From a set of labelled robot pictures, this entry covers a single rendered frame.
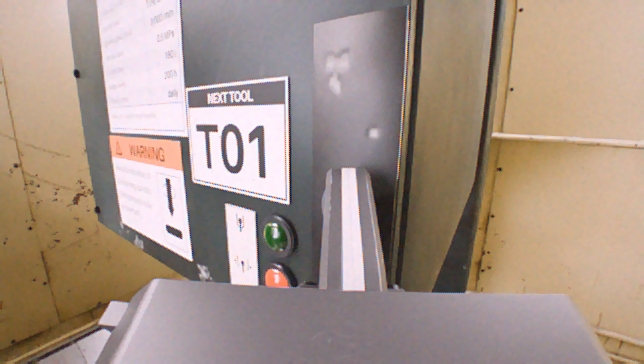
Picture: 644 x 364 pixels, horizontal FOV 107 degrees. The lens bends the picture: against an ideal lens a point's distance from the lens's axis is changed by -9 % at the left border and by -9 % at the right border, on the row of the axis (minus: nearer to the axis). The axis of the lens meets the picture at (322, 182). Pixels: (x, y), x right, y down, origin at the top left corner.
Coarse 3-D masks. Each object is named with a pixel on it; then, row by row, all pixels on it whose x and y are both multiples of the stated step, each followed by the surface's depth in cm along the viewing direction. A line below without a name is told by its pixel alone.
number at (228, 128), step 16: (224, 128) 17; (240, 128) 16; (256, 128) 16; (272, 128) 15; (224, 144) 18; (240, 144) 17; (256, 144) 16; (272, 144) 15; (224, 160) 18; (240, 160) 17; (256, 160) 16; (272, 160) 15; (224, 176) 18; (240, 176) 17; (256, 176) 16; (272, 176) 16
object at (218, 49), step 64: (192, 0) 17; (256, 0) 14; (320, 0) 12; (384, 0) 11; (448, 0) 13; (192, 64) 18; (256, 64) 15; (448, 64) 15; (448, 128) 17; (192, 192) 21; (448, 192) 22
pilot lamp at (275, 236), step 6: (270, 222) 16; (264, 228) 16; (270, 228) 16; (276, 228) 16; (282, 228) 16; (264, 234) 16; (270, 234) 16; (276, 234) 16; (282, 234) 16; (270, 240) 16; (276, 240) 16; (282, 240) 16; (270, 246) 16; (276, 246) 16; (282, 246) 16
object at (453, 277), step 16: (496, 0) 59; (496, 16) 60; (496, 32) 61; (496, 48) 61; (496, 64) 62; (496, 80) 63; (496, 96) 73; (480, 144) 67; (480, 160) 68; (480, 176) 68; (480, 192) 69; (464, 208) 72; (480, 208) 71; (464, 224) 72; (464, 240) 73; (448, 256) 76; (464, 256) 74; (448, 272) 77; (464, 272) 75; (448, 288) 78; (464, 288) 76
